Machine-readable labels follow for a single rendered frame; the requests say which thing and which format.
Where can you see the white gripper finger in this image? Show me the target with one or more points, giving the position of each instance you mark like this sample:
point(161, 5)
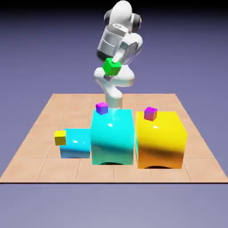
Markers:
point(107, 77)
point(118, 55)

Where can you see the low large cyan box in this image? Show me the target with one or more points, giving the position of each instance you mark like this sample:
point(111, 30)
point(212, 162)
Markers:
point(76, 142)

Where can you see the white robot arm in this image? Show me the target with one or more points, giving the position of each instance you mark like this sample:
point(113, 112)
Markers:
point(122, 10)

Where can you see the small yellow cube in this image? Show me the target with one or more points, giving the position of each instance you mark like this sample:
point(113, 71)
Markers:
point(60, 138)

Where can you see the tall large cyan box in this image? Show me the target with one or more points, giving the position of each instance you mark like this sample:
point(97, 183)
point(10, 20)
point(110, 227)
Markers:
point(112, 137)

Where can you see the small magenta cube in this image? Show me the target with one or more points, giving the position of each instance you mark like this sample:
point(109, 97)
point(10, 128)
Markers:
point(150, 114)

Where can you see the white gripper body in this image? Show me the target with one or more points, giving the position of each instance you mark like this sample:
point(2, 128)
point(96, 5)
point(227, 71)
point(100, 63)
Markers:
point(134, 40)

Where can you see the small green cube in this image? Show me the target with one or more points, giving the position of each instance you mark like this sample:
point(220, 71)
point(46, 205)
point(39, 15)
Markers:
point(111, 67)

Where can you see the large yellow box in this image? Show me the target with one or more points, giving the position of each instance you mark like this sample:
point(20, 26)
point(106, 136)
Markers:
point(160, 140)

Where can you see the small purple cube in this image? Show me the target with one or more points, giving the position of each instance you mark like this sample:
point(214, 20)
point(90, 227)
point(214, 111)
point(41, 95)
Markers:
point(101, 108)

